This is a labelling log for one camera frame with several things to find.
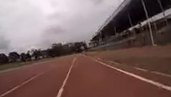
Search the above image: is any row of trees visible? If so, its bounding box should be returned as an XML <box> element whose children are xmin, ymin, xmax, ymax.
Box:
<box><xmin>0</xmin><ymin>36</ymin><xmax>89</xmax><ymax>68</ymax></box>

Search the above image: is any red running track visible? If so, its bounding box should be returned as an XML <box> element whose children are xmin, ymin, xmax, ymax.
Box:
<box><xmin>0</xmin><ymin>37</ymin><xmax>171</xmax><ymax>97</ymax></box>

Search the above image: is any roofed grandstand building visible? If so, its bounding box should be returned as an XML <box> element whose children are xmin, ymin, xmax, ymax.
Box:
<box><xmin>79</xmin><ymin>0</ymin><xmax>171</xmax><ymax>60</ymax></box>

